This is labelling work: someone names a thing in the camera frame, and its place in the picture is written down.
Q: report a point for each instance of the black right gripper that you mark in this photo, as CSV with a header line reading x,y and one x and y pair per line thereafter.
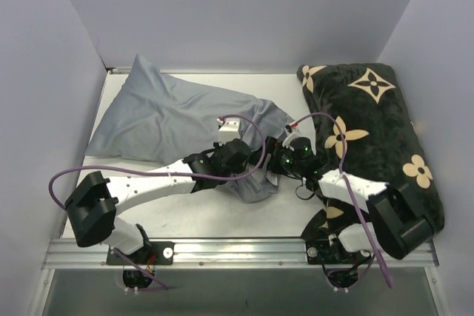
x,y
272,155

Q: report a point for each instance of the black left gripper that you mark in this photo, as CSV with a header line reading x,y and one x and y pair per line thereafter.
x,y
255,157

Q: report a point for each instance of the grey pillowcase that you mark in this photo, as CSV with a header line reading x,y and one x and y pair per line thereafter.
x,y
158,118

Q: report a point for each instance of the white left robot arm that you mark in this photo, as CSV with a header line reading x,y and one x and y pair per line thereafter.
x,y
95,206

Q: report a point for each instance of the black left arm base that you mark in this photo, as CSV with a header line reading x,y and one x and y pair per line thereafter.
x,y
142,253

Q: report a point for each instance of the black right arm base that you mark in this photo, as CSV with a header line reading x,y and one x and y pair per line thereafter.
x,y
329,251

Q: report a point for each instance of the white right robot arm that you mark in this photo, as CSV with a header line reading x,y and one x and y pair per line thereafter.
x,y
389,216

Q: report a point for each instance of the black floral plush pillow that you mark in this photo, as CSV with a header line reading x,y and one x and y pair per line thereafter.
x,y
362,122

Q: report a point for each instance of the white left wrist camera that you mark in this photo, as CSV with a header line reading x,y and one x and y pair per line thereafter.
x,y
228,130

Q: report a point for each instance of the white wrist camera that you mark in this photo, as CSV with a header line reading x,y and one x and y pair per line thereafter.
x,y
292,133
228,130

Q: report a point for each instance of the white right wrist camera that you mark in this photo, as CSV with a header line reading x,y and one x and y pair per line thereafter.
x,y
292,133

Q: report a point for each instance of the aluminium front rail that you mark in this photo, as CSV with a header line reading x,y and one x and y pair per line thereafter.
x,y
234,253

